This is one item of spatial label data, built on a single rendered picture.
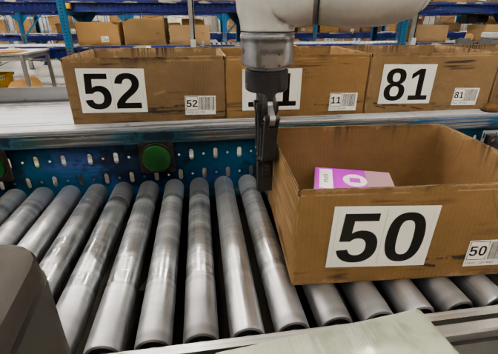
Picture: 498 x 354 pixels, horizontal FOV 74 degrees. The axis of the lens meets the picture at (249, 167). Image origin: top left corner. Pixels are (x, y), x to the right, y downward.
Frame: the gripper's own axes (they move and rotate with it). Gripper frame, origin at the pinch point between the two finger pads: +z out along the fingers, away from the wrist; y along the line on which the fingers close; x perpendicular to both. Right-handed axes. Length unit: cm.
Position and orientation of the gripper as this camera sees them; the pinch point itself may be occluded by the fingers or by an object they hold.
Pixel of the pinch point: (264, 173)
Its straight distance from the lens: 65.7
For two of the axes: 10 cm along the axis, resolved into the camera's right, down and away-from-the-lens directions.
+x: 9.9, -0.6, 1.3
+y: 1.4, 4.0, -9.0
